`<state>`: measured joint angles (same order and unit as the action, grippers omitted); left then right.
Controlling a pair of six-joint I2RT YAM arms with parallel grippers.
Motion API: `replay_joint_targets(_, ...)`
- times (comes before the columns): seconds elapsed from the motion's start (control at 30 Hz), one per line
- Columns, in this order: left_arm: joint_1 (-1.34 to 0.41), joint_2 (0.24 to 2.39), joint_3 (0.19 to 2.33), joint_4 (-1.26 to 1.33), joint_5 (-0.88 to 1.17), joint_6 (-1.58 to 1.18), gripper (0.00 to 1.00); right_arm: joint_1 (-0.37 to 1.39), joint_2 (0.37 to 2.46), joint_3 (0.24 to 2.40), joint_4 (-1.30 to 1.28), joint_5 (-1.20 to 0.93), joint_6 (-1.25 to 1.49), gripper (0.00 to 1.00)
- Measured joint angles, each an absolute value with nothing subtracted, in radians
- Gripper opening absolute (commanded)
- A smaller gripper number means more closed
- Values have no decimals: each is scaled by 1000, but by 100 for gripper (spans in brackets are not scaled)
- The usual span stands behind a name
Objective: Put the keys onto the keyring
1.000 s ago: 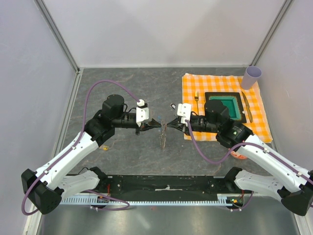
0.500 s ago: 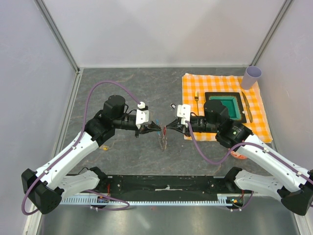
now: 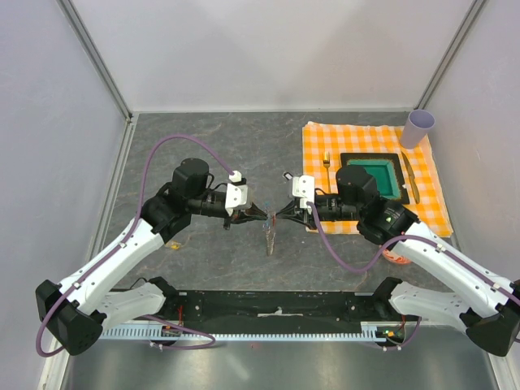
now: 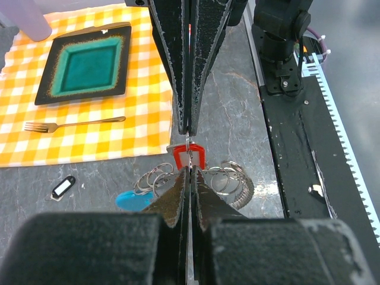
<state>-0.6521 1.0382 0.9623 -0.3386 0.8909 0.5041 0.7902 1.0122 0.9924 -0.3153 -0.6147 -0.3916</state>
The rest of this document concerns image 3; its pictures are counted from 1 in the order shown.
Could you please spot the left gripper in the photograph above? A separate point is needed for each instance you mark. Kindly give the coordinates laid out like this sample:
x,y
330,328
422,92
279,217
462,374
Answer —
x,y
240,216

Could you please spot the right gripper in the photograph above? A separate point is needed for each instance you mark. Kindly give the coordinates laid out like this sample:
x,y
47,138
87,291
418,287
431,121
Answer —
x,y
302,216

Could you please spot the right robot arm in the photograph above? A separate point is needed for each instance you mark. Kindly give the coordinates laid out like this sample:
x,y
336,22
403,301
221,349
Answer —
x,y
481,303

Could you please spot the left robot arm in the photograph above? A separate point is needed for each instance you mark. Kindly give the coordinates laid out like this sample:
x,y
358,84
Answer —
x,y
81,307

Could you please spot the gold fork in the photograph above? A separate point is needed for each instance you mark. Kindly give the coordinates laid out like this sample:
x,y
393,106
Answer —
x,y
326,165

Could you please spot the orange checkered cloth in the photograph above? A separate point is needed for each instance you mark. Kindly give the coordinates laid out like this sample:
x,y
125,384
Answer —
x,y
347,138

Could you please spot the green square plate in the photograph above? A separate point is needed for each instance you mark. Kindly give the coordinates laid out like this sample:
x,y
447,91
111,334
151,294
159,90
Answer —
x,y
387,171

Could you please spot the gold knife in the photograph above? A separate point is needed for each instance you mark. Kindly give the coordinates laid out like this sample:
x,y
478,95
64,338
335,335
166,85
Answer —
x,y
412,179

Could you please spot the lilac cup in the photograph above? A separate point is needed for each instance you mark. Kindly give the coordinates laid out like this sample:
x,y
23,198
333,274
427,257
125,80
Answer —
x,y
417,126

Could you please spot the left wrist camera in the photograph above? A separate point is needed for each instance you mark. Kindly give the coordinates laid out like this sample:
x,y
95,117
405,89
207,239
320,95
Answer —
x,y
237,193

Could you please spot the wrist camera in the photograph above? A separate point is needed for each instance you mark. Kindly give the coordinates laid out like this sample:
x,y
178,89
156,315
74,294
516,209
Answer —
x,y
302,190
237,193

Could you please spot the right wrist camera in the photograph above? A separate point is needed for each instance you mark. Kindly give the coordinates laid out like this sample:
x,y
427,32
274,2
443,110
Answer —
x,y
302,190

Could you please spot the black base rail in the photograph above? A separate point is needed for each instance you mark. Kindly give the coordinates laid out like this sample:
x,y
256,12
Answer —
x,y
251,312

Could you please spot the slotted cable duct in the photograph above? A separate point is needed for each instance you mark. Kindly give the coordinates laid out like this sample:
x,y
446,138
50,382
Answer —
x,y
146,331

